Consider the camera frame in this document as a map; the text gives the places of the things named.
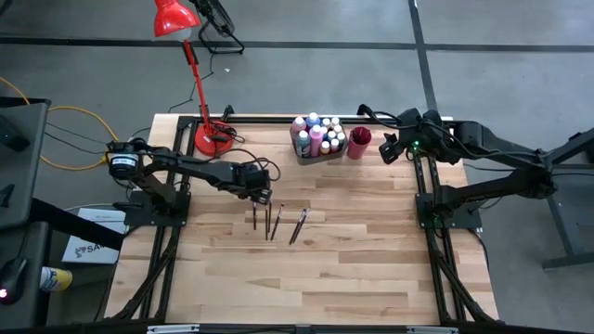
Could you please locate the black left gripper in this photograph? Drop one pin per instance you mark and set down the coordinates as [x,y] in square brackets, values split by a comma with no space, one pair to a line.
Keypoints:
[253,180]

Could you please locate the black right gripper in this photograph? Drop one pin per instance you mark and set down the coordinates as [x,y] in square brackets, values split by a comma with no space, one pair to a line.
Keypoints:
[422,134]

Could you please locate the small ochre paint bottle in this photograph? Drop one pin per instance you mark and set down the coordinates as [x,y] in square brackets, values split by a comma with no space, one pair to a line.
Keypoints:
[335,120]

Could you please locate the large pink paint bottle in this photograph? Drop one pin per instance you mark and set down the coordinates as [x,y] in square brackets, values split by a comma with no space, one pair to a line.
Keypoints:
[316,139]

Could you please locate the large blue paint bottle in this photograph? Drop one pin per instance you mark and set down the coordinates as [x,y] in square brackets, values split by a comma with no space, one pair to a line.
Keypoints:
[313,119]

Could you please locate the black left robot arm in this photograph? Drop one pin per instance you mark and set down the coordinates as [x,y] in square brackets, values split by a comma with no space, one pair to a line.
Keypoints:
[185,164]

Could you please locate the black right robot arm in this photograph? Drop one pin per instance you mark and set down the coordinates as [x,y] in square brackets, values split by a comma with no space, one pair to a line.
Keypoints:
[501,185]

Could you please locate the red-pink plastic cup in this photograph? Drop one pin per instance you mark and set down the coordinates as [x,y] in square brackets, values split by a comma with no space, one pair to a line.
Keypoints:
[358,150]

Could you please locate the grey plastic bin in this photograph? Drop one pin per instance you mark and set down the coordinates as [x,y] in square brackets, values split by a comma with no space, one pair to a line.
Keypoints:
[320,159]

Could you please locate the red desk lamp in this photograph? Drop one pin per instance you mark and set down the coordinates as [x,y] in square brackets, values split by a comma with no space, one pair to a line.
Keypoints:
[213,141]

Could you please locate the white printed cardboard box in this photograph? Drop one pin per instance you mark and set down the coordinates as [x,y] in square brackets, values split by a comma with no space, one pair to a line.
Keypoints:
[88,253]

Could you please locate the black diagonal beam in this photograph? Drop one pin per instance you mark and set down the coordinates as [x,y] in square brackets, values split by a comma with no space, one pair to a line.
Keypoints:
[74,225]

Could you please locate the yellow labelled can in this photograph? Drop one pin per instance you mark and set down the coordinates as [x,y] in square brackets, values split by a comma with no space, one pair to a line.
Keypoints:
[58,279]

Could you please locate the dark grey side desk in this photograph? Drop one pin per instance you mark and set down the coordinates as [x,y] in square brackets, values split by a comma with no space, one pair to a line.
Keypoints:
[28,176]
[23,315]

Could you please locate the black desktop device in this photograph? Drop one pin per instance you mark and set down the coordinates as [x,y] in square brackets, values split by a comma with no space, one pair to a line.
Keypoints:
[11,137]

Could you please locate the black computer mouse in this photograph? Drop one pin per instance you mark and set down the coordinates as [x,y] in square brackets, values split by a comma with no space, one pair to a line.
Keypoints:
[11,278]

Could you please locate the black aluminium table frame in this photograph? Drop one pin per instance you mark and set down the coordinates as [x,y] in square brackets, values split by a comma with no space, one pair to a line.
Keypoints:
[260,120]

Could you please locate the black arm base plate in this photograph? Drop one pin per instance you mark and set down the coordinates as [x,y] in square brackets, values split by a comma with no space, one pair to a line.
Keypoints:
[464,215]
[139,218]

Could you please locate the silver metal bracket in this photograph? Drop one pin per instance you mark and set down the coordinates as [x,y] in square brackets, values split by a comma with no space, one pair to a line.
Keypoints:
[431,330]
[171,329]

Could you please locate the black adjustable desk frame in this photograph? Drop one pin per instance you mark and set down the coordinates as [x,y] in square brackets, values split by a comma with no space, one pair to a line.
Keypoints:
[566,232]

